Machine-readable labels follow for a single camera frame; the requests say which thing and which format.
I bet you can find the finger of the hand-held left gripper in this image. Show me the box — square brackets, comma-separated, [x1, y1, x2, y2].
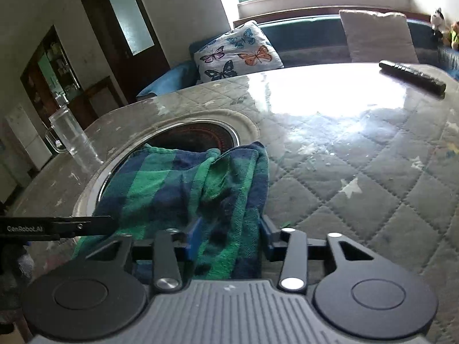
[50, 215, 112, 238]

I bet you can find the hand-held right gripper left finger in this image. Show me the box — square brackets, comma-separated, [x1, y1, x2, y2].
[86, 218, 205, 292]

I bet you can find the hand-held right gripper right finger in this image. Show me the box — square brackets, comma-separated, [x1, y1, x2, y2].
[259, 215, 377, 292]

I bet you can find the green and navy plaid shirt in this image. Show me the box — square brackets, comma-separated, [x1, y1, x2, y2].
[72, 141, 269, 284]

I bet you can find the white refrigerator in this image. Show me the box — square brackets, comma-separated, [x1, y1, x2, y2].
[4, 103, 54, 171]

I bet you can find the low dark wooden sideboard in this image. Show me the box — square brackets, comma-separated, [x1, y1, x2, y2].
[68, 75, 128, 130]

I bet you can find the tall dark wooden display cabinet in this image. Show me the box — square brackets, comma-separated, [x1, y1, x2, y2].
[20, 25, 85, 126]

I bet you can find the dark wooden door, frosted pane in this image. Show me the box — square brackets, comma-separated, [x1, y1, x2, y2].
[79, 0, 171, 106]

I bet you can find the white butterfly print pillow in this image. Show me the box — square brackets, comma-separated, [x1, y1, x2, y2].
[194, 19, 285, 83]

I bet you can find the blue sofa with wooden back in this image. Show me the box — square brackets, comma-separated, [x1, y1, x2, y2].
[136, 5, 459, 103]

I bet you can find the black remote control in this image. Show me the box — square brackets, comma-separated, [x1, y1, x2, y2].
[379, 60, 447, 95]

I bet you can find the plain grey pillow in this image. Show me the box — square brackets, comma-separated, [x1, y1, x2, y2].
[339, 9, 419, 64]

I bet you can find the black and white cow plush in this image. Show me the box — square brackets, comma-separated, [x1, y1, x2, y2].
[430, 7, 445, 40]

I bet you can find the clear glass mug with handle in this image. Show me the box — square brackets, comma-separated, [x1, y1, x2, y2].
[45, 105, 101, 165]

